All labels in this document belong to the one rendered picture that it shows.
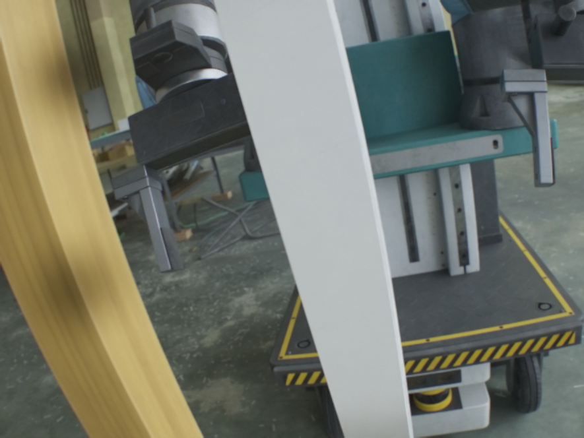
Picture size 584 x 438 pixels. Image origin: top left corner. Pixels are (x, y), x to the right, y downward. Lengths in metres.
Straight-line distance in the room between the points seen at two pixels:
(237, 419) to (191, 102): 1.09
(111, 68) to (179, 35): 9.81
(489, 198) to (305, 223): 1.03
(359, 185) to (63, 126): 0.17
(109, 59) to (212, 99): 9.82
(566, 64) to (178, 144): 0.35
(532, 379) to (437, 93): 0.69
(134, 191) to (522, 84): 0.36
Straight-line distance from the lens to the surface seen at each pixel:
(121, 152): 3.94
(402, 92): 1.00
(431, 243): 1.18
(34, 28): 0.21
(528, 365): 1.10
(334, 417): 1.09
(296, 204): 0.28
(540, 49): 0.41
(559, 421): 1.21
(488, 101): 0.88
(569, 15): 0.40
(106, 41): 10.26
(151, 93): 0.85
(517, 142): 0.90
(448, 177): 1.09
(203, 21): 0.44
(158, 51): 0.37
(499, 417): 1.21
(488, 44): 0.88
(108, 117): 10.51
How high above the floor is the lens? 0.88
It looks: 16 degrees down
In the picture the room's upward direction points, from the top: 13 degrees counter-clockwise
